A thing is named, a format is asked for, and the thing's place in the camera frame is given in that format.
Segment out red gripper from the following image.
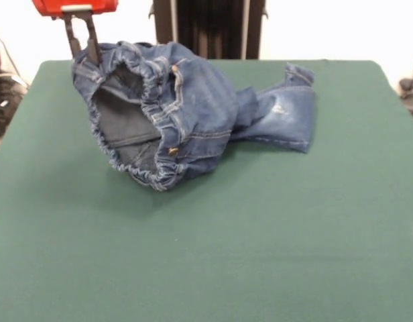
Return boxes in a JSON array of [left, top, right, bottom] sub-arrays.
[[31, 0, 119, 64]]

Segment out blue denim jeans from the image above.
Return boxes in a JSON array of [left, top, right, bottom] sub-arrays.
[[71, 40, 317, 193]]

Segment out black equipment pile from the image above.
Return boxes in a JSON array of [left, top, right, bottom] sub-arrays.
[[0, 48, 28, 139]]

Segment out dark green table cloth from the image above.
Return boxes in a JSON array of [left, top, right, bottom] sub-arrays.
[[0, 59, 413, 322]]

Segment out black floor device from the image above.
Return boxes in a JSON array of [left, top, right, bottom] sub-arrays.
[[398, 77, 413, 127]]

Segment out thin grey cable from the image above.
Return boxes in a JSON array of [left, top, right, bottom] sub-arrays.
[[0, 28, 30, 90]]

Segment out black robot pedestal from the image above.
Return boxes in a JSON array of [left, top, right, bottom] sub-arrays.
[[149, 0, 270, 60]]

